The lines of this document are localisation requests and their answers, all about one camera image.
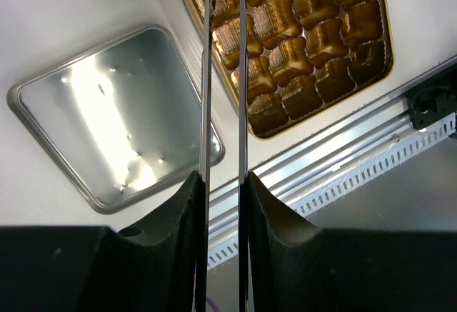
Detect aluminium front rail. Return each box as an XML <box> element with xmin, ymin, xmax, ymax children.
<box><xmin>206</xmin><ymin>54</ymin><xmax>457</xmax><ymax>241</ymax></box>

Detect silver tin lid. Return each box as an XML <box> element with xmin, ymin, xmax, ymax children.
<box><xmin>6</xmin><ymin>23</ymin><xmax>226</xmax><ymax>216</ymax></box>

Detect slotted grey cable duct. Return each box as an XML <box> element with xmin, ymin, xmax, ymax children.
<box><xmin>206</xmin><ymin>111</ymin><xmax>457</xmax><ymax>270</ymax></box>

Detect gold chocolate box tray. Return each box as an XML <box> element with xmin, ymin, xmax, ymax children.
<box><xmin>182</xmin><ymin>0</ymin><xmax>396</xmax><ymax>141</ymax></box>

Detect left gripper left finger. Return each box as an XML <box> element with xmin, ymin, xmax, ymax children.
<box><xmin>85</xmin><ymin>171</ymin><xmax>203</xmax><ymax>311</ymax></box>

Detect silver metal tongs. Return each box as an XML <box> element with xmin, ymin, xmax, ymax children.
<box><xmin>194</xmin><ymin>0</ymin><xmax>250</xmax><ymax>312</ymax></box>

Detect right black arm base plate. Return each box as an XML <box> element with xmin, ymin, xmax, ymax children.
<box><xmin>406</xmin><ymin>74</ymin><xmax>456</xmax><ymax>130</ymax></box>

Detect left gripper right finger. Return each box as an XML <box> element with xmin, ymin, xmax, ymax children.
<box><xmin>246</xmin><ymin>172</ymin><xmax>340</xmax><ymax>311</ymax></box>

